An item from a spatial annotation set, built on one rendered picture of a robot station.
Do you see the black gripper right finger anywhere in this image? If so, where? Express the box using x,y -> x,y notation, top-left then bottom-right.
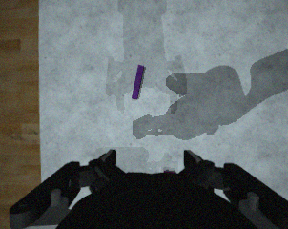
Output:
168,150 -> 288,229

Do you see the dark purple rod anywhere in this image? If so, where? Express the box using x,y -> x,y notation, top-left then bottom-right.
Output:
132,65 -> 144,100

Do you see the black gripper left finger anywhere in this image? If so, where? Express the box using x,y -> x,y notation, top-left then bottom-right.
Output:
10,150 -> 138,229

